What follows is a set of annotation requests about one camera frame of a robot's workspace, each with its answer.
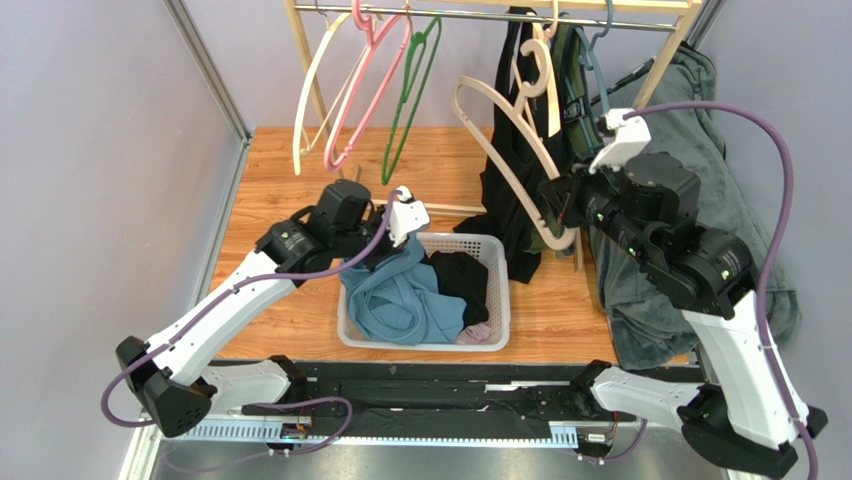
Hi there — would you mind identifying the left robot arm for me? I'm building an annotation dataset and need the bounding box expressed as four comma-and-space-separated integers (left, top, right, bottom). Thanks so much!
100, 180, 430, 438

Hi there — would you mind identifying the black tank top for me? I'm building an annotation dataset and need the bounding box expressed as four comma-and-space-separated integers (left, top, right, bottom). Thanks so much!
421, 251, 489, 328

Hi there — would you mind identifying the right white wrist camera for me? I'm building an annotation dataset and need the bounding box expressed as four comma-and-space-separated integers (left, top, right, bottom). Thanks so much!
589, 108, 651, 174

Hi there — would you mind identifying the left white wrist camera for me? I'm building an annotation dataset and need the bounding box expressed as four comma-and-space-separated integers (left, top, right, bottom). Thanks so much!
386, 186, 431, 248

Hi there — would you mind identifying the aluminium frame post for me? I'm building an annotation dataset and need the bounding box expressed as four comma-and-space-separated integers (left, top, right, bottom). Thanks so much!
684, 0, 727, 48
163, 0, 252, 145

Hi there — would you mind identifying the green plastic hanger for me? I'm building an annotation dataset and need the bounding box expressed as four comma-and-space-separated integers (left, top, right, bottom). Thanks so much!
380, 18, 443, 186

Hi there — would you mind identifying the beige wooden hanger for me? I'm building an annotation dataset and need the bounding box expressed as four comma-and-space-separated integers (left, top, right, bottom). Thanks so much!
452, 38, 578, 252

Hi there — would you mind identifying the aluminium frame post right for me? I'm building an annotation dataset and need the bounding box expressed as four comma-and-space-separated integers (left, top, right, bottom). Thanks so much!
684, 0, 727, 48

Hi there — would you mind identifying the white plastic basket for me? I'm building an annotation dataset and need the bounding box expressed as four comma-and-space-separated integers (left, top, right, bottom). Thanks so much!
337, 233, 511, 352

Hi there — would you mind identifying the black garment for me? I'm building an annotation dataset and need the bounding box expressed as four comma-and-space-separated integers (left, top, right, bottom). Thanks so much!
453, 6, 567, 284

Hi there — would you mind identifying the cream plastic hanger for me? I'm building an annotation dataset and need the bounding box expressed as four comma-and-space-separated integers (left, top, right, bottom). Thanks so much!
283, 1, 352, 176

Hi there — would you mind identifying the teal plastic hanger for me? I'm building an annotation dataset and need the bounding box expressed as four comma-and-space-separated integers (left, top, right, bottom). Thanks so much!
576, 0, 615, 114

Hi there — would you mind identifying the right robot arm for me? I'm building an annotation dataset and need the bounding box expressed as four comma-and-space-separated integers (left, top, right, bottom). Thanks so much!
539, 153, 828, 478

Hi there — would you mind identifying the aluminium frame post left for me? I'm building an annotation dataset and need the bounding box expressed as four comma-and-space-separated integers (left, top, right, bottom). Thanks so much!
163, 0, 252, 145

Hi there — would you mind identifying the grey fleece blanket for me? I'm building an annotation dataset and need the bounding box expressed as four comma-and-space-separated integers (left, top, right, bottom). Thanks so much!
587, 45, 801, 370

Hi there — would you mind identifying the blue tank top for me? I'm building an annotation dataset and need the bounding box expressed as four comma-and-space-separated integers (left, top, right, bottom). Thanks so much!
339, 238, 467, 346

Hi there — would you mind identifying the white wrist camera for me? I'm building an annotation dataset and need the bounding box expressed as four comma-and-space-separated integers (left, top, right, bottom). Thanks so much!
386, 186, 431, 248
589, 108, 651, 174

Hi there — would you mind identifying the pink plastic hanger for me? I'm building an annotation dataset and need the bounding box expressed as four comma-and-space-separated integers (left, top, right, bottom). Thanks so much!
322, 0, 414, 174

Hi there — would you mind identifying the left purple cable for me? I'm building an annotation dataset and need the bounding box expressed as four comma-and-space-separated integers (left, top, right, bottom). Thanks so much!
99, 188, 406, 429

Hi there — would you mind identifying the mauve tank top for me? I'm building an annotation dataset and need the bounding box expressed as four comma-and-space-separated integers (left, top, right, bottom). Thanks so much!
454, 322, 492, 345

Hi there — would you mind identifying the wooden clothes rack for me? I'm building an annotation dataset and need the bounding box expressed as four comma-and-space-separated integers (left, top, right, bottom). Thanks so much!
300, 1, 702, 179

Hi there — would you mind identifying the light wooden hanger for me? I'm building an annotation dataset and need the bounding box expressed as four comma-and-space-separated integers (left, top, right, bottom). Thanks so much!
533, 0, 561, 138

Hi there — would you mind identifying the olive green tank top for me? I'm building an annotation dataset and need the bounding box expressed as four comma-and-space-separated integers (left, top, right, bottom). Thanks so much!
511, 23, 603, 255

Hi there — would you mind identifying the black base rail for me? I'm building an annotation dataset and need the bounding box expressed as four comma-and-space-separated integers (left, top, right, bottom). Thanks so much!
186, 359, 640, 442

